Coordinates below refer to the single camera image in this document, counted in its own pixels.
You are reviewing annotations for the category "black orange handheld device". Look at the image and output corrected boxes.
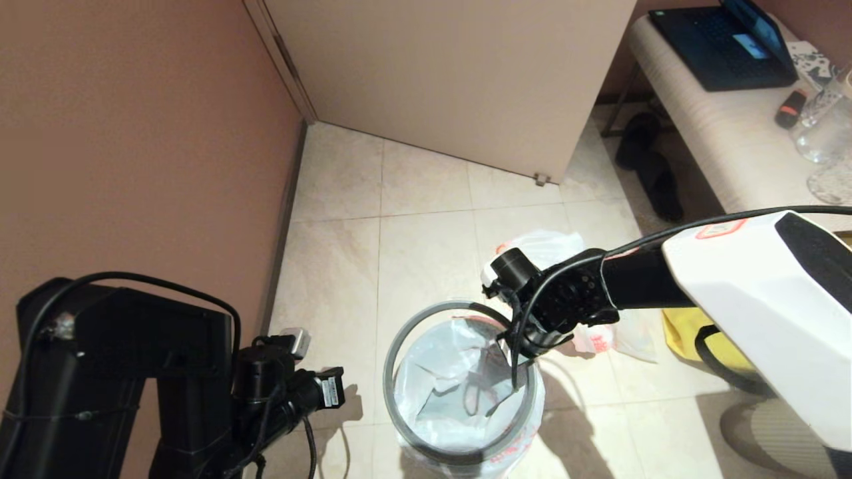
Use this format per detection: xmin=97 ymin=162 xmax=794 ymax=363
xmin=773 ymin=90 xmax=808 ymax=131

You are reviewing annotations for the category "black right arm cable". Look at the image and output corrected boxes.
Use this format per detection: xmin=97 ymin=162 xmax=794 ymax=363
xmin=509 ymin=205 xmax=852 ymax=392

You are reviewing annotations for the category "beige door frame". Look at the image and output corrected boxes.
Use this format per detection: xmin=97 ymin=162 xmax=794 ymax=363
xmin=243 ymin=0 xmax=319 ymax=126

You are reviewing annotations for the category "clear glass cup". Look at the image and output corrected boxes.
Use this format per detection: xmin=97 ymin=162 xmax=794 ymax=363
xmin=790 ymin=106 xmax=852 ymax=166
xmin=807 ymin=160 xmax=852 ymax=206

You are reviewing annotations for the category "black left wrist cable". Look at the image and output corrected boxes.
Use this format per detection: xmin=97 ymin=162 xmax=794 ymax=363
xmin=0 ymin=271 xmax=319 ymax=479

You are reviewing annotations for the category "black slipper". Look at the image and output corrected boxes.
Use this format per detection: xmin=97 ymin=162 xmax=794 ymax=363
xmin=614 ymin=113 xmax=664 ymax=172
xmin=636 ymin=154 xmax=685 ymax=224

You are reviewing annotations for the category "white red-printed plastic bag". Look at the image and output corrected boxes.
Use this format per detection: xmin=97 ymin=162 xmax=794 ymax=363
xmin=393 ymin=316 xmax=545 ymax=478

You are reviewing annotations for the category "beige striped stool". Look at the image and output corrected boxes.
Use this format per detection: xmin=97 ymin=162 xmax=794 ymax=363
xmin=720 ymin=398 xmax=839 ymax=479

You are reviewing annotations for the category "dark blue laptop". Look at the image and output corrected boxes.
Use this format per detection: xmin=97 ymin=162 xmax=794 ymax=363
xmin=648 ymin=0 xmax=799 ymax=94

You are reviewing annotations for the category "white black patterned card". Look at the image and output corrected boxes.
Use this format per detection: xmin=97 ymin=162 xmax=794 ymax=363
xmin=785 ymin=43 xmax=837 ymax=91

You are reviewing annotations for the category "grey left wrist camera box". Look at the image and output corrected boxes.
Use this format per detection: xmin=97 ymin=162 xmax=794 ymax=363
xmin=280 ymin=327 xmax=312 ymax=360

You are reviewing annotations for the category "cream striped bench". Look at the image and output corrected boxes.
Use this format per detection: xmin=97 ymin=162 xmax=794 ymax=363
xmin=602 ymin=15 xmax=852 ymax=234

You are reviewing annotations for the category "grey plastic bin ring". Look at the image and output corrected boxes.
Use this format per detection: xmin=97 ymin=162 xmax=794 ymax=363
xmin=383 ymin=301 xmax=537 ymax=466

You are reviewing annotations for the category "clear ribbed glass bottle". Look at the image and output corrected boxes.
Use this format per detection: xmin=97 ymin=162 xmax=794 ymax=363
xmin=797 ymin=67 xmax=852 ymax=130

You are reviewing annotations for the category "spare white plastic bag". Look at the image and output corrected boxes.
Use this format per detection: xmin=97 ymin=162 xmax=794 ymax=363
xmin=494 ymin=230 xmax=658 ymax=363

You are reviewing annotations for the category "beige door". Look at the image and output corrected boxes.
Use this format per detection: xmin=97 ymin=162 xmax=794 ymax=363
xmin=265 ymin=0 xmax=638 ymax=186

